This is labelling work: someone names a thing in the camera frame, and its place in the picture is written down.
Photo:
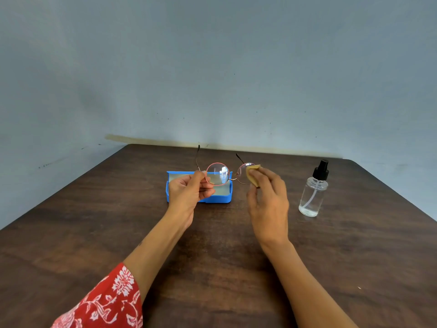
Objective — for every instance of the person's left hand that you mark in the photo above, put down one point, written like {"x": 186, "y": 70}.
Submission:
{"x": 182, "y": 198}

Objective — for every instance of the person's right hand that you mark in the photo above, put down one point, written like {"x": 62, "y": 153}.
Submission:
{"x": 269, "y": 208}

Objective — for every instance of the person's left thumb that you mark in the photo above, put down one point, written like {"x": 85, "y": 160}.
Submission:
{"x": 196, "y": 182}

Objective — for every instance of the person's right middle finger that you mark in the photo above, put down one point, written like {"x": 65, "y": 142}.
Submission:
{"x": 273, "y": 177}

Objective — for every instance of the person's right thumb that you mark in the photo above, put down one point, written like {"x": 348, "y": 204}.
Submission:
{"x": 252, "y": 201}

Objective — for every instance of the person's left middle finger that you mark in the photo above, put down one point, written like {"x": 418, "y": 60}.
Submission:
{"x": 208, "y": 192}

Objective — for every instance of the tan cleaning cloth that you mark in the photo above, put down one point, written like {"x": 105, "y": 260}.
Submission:
{"x": 253, "y": 175}

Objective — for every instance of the round metal-framed eyeglasses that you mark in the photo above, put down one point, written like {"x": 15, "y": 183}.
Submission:
{"x": 218, "y": 172}

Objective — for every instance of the person's left forearm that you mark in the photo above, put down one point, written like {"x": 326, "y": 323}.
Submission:
{"x": 155, "y": 251}

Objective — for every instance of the person's right forearm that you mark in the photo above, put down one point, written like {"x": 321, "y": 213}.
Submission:
{"x": 304, "y": 286}

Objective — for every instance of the blue glasses case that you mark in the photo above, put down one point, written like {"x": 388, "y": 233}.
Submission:
{"x": 218, "y": 194}

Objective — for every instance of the clear spray bottle black cap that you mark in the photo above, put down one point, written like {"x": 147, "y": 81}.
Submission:
{"x": 313, "y": 194}

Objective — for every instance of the red floral sleeve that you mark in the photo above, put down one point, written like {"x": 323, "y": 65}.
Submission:
{"x": 102, "y": 304}

